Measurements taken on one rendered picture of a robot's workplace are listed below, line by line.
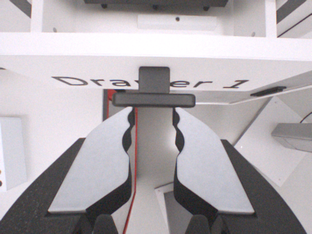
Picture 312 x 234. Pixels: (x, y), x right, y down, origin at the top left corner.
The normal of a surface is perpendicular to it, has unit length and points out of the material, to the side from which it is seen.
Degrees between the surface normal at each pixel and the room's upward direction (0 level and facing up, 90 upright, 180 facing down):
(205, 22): 0
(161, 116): 0
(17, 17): 90
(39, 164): 0
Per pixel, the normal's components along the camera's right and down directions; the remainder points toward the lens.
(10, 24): -0.01, 1.00
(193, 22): 0.01, -0.04
